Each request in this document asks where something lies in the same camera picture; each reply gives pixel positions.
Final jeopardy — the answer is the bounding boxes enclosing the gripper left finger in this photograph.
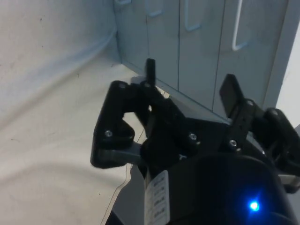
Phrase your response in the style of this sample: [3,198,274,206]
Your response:
[90,58,200,169]

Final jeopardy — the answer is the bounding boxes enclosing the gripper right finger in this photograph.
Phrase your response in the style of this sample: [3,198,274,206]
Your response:
[219,74,300,195]

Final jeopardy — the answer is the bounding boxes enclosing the white chest of drawers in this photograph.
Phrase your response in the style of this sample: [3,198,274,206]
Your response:
[114,0,300,125]

